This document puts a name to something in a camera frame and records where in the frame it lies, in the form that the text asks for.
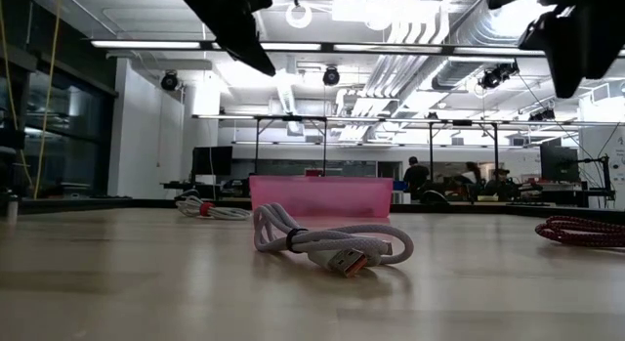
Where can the black aluminium table frame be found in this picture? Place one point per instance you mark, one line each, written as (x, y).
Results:
(97, 203)

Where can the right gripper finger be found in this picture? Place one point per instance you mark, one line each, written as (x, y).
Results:
(605, 48)
(561, 57)

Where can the person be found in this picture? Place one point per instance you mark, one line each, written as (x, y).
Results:
(503, 184)
(471, 172)
(416, 177)

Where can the pink translucent plastic bin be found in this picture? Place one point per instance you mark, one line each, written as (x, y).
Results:
(320, 197)

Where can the black ceiling spotlight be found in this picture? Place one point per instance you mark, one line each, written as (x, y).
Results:
(495, 74)
(331, 76)
(169, 81)

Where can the small white post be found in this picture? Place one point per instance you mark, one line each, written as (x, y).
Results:
(12, 208)

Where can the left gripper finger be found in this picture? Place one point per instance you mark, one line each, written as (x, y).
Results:
(244, 43)

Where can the black computer monitor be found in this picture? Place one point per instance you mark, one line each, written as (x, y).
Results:
(212, 160)
(559, 162)

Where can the black background rig frame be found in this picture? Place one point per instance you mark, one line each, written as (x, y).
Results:
(464, 123)
(293, 119)

